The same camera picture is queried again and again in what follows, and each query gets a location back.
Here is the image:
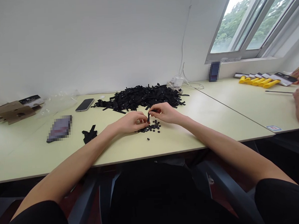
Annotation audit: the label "person's left hand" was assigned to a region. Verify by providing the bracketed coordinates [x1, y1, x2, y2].
[113, 111, 149, 137]

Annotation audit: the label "person's right hand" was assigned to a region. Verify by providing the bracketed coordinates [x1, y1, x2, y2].
[149, 101, 190, 126]

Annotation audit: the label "heap of small black rings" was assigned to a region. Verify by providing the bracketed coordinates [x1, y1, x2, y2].
[133, 119, 163, 135]

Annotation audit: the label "pile of black fabric strips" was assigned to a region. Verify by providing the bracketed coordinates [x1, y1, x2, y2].
[90, 81, 191, 117]

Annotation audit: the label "white power strip with charger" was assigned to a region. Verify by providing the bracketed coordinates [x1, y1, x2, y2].
[166, 75, 185, 94]

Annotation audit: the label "smartphone with dark screen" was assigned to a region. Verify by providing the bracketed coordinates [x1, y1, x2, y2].
[74, 98, 96, 113]

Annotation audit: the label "dark blue upright box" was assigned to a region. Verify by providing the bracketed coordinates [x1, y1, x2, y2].
[207, 61, 222, 83]

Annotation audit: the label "grey flat packet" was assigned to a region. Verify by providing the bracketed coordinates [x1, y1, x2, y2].
[44, 115, 74, 144]

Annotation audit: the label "clear plastic bag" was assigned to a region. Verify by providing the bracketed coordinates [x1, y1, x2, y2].
[34, 89, 80, 119]

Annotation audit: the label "person's legs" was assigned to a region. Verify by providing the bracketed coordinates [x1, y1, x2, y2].
[97, 157, 236, 224]

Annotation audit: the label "row of yellow tube packets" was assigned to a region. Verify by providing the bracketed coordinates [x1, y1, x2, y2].
[233, 69, 299, 91]

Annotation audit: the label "thin black stick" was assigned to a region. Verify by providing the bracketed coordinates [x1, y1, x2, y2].
[264, 89, 295, 95]

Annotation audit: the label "open brown cardboard box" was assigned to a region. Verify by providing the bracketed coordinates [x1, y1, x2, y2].
[0, 94, 46, 126]

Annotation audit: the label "folded black strap bundle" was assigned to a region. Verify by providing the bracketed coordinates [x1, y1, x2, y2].
[81, 125, 99, 145]

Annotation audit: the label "white cable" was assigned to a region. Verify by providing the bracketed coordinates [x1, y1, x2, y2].
[175, 0, 206, 91]

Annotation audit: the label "window with white frame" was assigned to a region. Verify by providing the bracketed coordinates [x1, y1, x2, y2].
[201, 0, 299, 65]

